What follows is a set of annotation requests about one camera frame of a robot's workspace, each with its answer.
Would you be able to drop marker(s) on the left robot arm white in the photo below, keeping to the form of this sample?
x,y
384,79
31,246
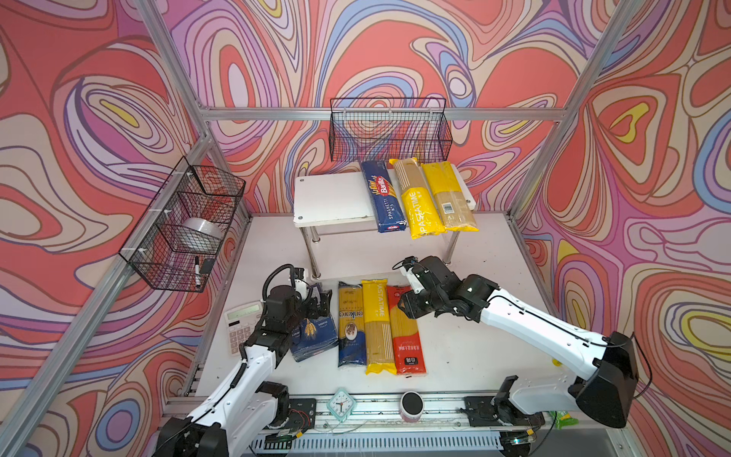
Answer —
x,y
247,402

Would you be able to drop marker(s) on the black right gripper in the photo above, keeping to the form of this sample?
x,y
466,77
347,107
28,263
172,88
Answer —
x,y
411,307

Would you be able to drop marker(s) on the yellow Pastatime spaghetti pack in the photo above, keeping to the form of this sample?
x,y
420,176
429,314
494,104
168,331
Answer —
x,y
380,353

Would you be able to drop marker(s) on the white two-tier shelf rack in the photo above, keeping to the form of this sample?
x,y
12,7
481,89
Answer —
x,y
335,216

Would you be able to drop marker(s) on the green snack packet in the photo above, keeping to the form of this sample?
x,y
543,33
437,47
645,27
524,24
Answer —
x,y
563,419

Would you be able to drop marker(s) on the dark blue pasta box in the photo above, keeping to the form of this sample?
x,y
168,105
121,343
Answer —
x,y
314,337

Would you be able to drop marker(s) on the black wire basket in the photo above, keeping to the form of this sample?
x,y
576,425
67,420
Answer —
x,y
384,128
191,216

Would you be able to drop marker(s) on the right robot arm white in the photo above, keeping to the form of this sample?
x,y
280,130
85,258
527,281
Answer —
x,y
600,373

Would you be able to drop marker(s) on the blue yellow Ankara spaghetti pack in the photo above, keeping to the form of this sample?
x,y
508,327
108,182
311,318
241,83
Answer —
x,y
351,326

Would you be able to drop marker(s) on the teal alarm clock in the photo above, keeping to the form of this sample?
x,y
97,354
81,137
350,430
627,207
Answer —
x,y
341,405

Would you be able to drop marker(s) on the black wire basket left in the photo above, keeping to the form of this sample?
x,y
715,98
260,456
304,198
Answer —
x,y
191,216

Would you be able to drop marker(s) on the white calculator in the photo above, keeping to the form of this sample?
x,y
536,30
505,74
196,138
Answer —
x,y
241,322

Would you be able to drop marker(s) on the dark blue spaghetti pack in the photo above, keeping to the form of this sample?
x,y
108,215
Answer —
x,y
388,213

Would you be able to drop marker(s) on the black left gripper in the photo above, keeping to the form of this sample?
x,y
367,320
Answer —
x,y
324,305

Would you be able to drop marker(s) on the silver tape roll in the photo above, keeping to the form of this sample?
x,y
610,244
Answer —
x,y
196,229

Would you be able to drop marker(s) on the black wire basket back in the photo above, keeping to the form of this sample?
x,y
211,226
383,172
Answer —
x,y
384,128

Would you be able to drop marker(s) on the aluminium frame profiles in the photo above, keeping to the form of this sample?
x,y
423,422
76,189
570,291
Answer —
x,y
100,100

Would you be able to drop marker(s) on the small round speaker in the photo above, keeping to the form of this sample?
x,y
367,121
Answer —
x,y
411,407

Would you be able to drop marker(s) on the red spaghetti pack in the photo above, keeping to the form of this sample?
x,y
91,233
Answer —
x,y
408,352

